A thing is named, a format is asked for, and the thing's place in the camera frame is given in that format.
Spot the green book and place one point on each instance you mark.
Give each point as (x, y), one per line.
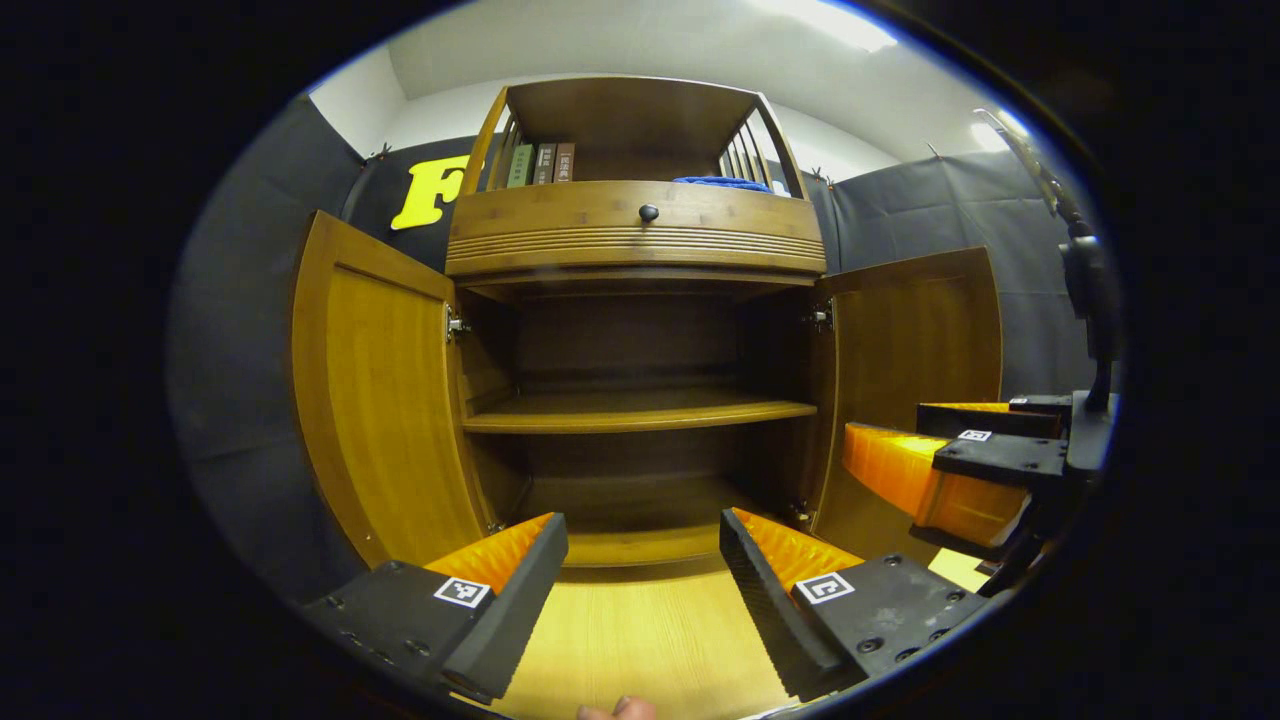
(521, 166)

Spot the light brown book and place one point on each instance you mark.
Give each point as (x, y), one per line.
(565, 162)

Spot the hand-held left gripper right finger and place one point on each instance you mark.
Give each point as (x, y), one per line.
(765, 610)

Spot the dark brown book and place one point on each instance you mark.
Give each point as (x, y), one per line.
(545, 164)

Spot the blue cloth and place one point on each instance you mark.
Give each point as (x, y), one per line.
(725, 184)

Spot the wooden shoe cabinet door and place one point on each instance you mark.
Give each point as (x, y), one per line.
(385, 400)
(900, 340)

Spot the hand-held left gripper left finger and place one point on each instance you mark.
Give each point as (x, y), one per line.
(515, 610)

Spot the small ceiling light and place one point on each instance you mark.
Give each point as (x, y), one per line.
(995, 132)

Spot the wooden inner shelf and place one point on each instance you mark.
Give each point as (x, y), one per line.
(640, 412)

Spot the black backdrop cloth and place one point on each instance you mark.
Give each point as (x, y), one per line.
(240, 400)

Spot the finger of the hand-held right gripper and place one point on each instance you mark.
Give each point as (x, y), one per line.
(990, 420)
(1000, 458)

